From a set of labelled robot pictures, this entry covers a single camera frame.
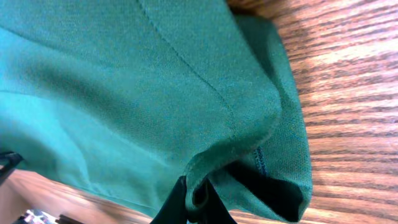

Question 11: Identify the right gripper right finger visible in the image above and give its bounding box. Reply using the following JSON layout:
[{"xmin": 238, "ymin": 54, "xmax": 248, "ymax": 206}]
[{"xmin": 192, "ymin": 179, "xmax": 237, "ymax": 224}]

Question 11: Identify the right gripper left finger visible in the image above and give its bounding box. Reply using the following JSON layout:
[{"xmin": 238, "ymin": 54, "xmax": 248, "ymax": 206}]
[{"xmin": 150, "ymin": 176, "xmax": 188, "ymax": 224}]

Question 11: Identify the green shirt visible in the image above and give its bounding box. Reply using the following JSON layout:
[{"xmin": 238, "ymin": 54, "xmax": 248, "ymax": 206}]
[{"xmin": 1, "ymin": 0, "xmax": 312, "ymax": 223}]

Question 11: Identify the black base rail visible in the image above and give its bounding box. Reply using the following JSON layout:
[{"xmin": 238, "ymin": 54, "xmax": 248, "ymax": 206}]
[{"xmin": 0, "ymin": 152, "xmax": 24, "ymax": 185}]

